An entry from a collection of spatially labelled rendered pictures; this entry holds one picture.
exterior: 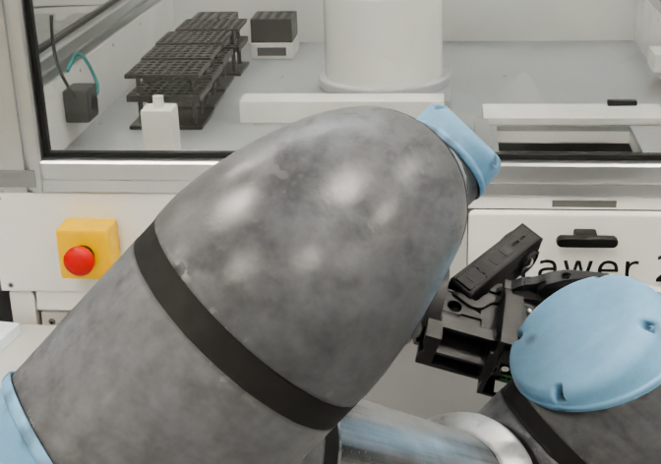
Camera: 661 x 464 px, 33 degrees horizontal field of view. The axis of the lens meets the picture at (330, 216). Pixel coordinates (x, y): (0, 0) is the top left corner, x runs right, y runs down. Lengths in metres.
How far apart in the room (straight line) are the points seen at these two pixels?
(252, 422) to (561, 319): 0.42
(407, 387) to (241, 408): 1.15
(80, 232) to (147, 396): 1.06
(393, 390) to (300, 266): 1.17
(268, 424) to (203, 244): 0.07
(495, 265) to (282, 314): 0.59
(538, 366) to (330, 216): 0.40
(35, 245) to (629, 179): 0.79
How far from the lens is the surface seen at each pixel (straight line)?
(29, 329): 1.59
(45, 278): 1.59
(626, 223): 1.45
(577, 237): 1.41
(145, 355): 0.44
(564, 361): 0.80
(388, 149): 0.47
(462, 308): 0.97
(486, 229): 1.44
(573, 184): 1.44
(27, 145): 1.52
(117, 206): 1.51
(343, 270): 0.42
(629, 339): 0.78
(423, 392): 1.58
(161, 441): 0.44
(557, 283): 0.96
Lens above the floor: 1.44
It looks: 21 degrees down
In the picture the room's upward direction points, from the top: 2 degrees counter-clockwise
